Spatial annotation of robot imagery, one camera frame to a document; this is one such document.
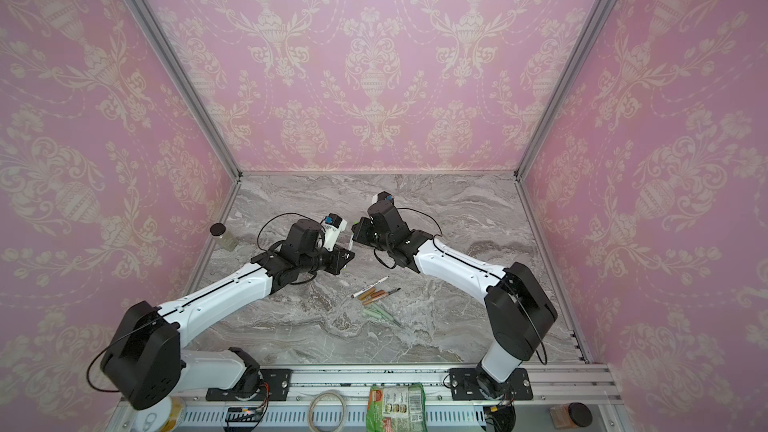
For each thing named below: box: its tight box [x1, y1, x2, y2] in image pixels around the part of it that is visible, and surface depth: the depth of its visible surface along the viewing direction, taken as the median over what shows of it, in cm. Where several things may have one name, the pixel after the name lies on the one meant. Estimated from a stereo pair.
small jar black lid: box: [209, 222, 226, 237], surface depth 95 cm
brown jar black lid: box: [550, 402, 593, 429], surface depth 64 cm
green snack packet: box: [366, 383, 428, 432], surface depth 71 cm
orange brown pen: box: [362, 288, 401, 305], surface depth 91 cm
